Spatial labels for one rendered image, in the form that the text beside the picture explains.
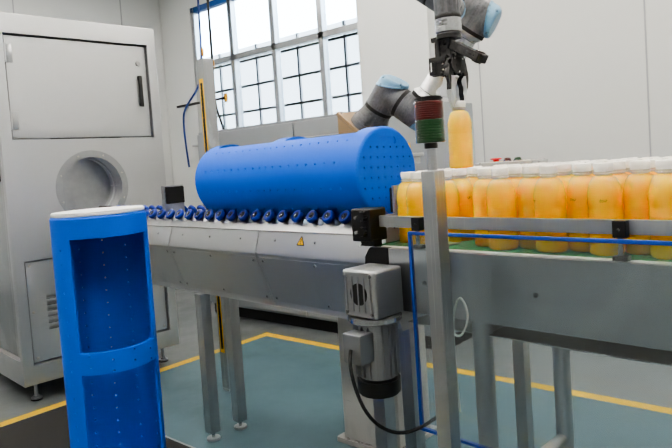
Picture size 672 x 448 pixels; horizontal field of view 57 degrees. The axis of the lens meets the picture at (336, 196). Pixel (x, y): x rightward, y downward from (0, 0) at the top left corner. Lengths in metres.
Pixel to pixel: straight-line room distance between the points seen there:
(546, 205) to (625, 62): 3.09
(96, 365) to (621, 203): 1.49
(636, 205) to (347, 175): 0.82
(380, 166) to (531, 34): 2.96
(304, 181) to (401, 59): 2.99
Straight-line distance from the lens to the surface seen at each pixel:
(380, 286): 1.54
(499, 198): 1.49
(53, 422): 2.95
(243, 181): 2.23
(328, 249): 1.95
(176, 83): 7.49
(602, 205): 1.39
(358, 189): 1.83
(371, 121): 2.43
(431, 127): 1.34
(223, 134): 4.79
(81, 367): 2.05
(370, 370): 1.61
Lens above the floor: 1.13
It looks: 3 degrees down
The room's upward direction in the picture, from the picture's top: 4 degrees counter-clockwise
